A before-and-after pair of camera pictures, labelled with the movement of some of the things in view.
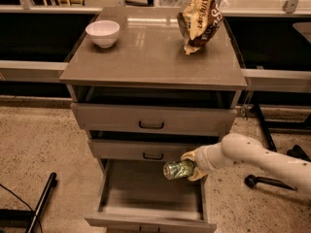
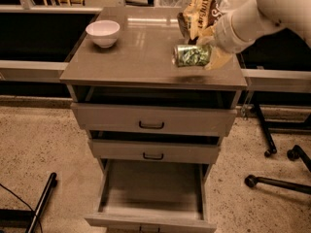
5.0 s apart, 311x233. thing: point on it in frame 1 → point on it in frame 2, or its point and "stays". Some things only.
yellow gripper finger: x=190 y=155 → x=207 y=37
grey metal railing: x=254 y=79 stays
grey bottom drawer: x=136 y=197 stays
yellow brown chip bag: x=200 y=18 stays
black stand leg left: x=32 y=224 stays
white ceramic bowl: x=103 y=32 stays
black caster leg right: x=297 y=152 stays
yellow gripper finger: x=196 y=175 → x=218 y=58
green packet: x=178 y=169 → x=191 y=55
